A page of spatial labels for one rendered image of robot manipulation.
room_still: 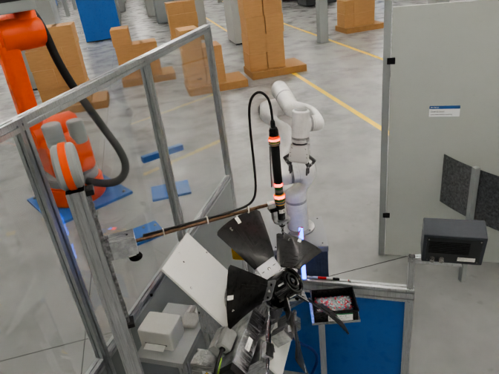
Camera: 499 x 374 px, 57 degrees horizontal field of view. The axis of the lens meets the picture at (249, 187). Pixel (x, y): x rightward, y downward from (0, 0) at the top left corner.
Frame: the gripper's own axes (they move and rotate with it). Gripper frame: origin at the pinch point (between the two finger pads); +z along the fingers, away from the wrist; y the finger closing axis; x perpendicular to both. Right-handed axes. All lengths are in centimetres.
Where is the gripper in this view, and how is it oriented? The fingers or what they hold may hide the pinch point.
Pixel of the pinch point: (298, 171)
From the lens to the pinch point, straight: 228.7
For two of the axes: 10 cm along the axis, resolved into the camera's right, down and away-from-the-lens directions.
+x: -3.6, 3.9, -8.4
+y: -9.3, -1.4, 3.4
